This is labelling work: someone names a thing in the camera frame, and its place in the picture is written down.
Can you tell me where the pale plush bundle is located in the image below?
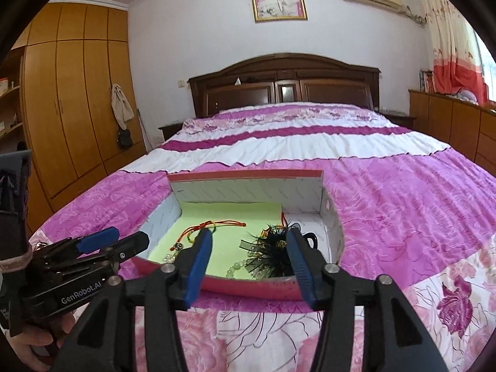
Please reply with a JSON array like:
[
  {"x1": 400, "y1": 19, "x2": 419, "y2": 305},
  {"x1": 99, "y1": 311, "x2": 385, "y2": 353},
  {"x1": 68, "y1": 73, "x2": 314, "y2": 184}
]
[{"x1": 453, "y1": 89, "x2": 480, "y2": 104}]

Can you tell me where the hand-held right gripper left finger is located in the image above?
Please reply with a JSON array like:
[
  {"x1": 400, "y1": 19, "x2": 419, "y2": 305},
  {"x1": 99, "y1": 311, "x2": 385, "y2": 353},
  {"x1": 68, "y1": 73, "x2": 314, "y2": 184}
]
[{"x1": 50, "y1": 227, "x2": 214, "y2": 372}]

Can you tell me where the person's left hand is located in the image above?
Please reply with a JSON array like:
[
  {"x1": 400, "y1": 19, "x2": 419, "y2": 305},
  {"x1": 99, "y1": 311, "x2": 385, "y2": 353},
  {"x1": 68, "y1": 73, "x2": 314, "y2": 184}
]
[{"x1": 0, "y1": 312, "x2": 77, "y2": 372}]

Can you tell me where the dark wooden nightstand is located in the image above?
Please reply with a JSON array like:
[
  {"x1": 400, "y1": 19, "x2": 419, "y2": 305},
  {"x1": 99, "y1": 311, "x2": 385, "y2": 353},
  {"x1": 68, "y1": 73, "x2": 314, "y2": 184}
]
[
  {"x1": 157, "y1": 121, "x2": 191, "y2": 142},
  {"x1": 381, "y1": 108, "x2": 418, "y2": 127}
]

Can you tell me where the dark wooden headboard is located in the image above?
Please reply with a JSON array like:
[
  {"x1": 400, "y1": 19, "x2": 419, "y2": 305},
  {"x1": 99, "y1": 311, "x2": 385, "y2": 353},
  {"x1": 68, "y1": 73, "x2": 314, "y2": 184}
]
[{"x1": 188, "y1": 53, "x2": 383, "y2": 118}]

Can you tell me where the red and white curtain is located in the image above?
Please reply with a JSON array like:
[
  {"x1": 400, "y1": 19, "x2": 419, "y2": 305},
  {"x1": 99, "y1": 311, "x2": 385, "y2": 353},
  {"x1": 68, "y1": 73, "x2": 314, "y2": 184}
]
[{"x1": 416, "y1": 0, "x2": 489, "y2": 104}]

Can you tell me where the pale green bead bracelet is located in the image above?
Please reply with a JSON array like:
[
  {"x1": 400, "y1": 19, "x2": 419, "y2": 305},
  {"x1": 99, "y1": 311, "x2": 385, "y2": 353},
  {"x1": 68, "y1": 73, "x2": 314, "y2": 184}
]
[{"x1": 225, "y1": 257, "x2": 268, "y2": 280}]

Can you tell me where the orange wooden wardrobe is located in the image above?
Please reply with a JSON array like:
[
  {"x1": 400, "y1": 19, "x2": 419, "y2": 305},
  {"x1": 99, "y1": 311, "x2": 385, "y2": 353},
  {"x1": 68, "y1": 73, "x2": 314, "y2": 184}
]
[{"x1": 19, "y1": 2, "x2": 150, "y2": 210}]

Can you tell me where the bed with pink quilt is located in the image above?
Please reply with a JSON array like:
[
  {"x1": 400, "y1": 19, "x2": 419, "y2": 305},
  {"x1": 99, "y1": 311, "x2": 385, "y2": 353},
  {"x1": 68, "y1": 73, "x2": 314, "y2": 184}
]
[{"x1": 29, "y1": 101, "x2": 496, "y2": 372}]

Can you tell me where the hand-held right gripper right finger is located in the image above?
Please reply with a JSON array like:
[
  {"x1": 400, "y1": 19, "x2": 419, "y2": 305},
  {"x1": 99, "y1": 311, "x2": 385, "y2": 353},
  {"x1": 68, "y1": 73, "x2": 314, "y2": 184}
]
[{"x1": 286, "y1": 227, "x2": 450, "y2": 372}]

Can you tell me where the orange wooden low cabinet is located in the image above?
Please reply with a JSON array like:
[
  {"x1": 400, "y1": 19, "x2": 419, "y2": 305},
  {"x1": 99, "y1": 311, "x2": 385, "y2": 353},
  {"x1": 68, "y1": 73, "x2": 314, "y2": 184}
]
[{"x1": 408, "y1": 89, "x2": 496, "y2": 171}]

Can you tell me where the black hanging bag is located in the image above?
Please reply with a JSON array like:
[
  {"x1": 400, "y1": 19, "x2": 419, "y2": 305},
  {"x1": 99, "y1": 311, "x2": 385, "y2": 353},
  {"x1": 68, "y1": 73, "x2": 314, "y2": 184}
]
[{"x1": 117, "y1": 128, "x2": 135, "y2": 150}]

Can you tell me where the black feather hair ornament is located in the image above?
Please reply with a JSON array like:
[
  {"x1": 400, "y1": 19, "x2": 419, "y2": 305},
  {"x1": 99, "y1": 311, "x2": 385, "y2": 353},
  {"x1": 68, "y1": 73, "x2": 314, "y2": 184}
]
[{"x1": 240, "y1": 222, "x2": 299, "y2": 280}]

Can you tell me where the black hair clip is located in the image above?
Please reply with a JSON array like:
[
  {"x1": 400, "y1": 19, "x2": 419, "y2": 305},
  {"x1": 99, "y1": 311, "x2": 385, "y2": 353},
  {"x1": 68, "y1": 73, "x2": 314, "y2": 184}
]
[{"x1": 300, "y1": 231, "x2": 319, "y2": 251}]

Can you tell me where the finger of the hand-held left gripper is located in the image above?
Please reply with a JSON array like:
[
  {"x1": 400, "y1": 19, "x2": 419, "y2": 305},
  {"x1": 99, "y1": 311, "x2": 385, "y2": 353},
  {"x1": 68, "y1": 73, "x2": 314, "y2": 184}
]
[
  {"x1": 50, "y1": 231, "x2": 150, "y2": 278},
  {"x1": 33, "y1": 226, "x2": 119, "y2": 261}
]

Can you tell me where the red and white cardboard box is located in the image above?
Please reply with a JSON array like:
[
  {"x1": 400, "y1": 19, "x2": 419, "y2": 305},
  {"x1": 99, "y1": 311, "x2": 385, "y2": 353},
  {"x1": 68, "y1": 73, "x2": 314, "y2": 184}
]
[{"x1": 135, "y1": 169, "x2": 346, "y2": 301}]

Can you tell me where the light green paper sheet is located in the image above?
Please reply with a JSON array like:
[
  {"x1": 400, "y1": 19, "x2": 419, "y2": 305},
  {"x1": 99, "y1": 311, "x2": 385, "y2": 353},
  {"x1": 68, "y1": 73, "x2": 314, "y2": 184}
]
[{"x1": 147, "y1": 200, "x2": 286, "y2": 280}]

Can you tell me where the beige hanging cloth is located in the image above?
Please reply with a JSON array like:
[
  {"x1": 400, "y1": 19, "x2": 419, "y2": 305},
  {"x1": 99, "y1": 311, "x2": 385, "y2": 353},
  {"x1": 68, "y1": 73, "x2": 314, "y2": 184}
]
[{"x1": 111, "y1": 83, "x2": 135, "y2": 131}]

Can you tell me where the red cord bracelet with bell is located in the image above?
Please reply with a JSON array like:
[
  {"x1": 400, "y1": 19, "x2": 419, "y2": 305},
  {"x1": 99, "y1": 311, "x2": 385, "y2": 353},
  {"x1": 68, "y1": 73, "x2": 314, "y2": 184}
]
[{"x1": 173, "y1": 219, "x2": 248, "y2": 252}]

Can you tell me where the bright window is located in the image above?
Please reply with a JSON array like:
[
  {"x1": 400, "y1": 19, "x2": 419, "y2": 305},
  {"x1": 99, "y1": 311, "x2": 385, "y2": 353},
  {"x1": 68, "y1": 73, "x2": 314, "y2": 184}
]
[{"x1": 474, "y1": 27, "x2": 496, "y2": 105}]

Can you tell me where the open wooden shelf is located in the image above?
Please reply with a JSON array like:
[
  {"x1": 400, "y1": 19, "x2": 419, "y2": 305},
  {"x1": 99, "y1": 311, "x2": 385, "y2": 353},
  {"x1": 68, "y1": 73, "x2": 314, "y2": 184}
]
[{"x1": 0, "y1": 46, "x2": 26, "y2": 156}]

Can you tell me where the thin white pole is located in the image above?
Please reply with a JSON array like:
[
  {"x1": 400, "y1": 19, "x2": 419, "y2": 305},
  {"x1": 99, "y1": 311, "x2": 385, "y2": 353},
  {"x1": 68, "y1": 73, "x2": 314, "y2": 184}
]
[{"x1": 138, "y1": 107, "x2": 151, "y2": 152}]

